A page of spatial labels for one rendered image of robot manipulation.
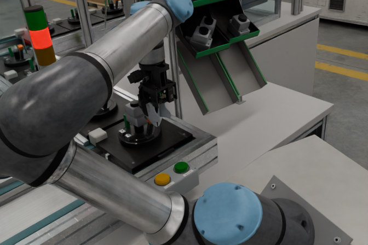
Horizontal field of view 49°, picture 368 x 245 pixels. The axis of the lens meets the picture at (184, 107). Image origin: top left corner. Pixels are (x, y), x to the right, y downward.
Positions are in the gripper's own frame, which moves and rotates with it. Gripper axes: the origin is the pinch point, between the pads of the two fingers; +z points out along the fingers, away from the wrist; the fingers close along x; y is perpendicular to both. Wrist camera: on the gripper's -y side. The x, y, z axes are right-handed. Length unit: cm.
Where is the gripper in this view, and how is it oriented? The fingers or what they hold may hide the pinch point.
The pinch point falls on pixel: (155, 121)
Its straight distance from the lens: 118.7
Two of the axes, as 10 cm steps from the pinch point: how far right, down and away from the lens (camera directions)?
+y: 6.7, 3.2, -6.7
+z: 0.8, 8.7, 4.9
